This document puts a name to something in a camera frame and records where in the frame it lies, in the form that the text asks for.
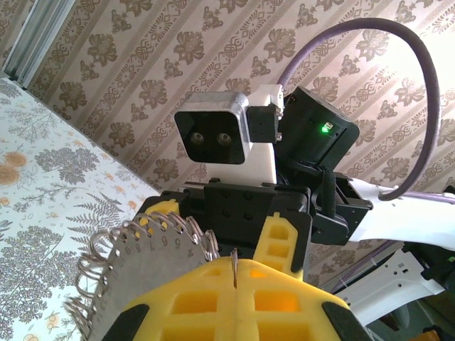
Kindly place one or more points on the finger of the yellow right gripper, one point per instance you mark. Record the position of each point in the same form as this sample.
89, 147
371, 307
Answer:
279, 241
163, 209

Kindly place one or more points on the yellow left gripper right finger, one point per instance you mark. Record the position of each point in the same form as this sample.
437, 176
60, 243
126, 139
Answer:
284, 319

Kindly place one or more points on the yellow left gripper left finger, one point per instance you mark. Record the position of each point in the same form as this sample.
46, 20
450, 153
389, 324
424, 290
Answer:
199, 312

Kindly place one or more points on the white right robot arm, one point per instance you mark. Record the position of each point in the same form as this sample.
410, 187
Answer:
409, 220

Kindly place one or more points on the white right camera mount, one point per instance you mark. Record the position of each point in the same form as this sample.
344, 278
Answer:
259, 163

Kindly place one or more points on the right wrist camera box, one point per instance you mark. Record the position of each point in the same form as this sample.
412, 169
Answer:
213, 128

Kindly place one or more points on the aluminium frame corner post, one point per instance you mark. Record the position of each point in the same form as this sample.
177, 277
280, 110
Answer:
35, 39

